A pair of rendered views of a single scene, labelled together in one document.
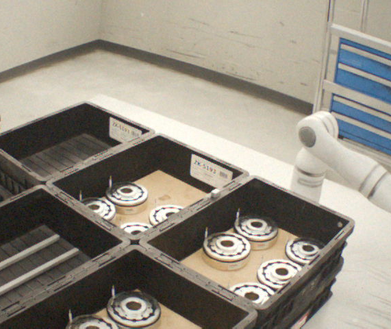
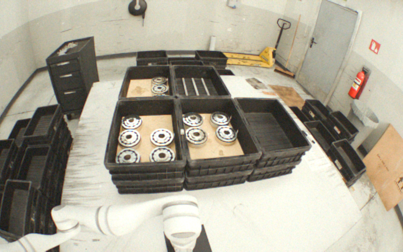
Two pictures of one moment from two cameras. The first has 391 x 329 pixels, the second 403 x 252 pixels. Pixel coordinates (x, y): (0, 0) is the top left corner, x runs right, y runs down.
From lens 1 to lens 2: 1.55 m
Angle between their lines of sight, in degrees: 94
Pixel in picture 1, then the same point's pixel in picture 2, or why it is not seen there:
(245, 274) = (146, 138)
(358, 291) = not seen: hidden behind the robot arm
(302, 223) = (142, 171)
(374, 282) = not seen: hidden behind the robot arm
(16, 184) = (252, 108)
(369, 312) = (96, 195)
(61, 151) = (283, 140)
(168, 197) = (221, 154)
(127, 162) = (246, 138)
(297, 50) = not seen: outside the picture
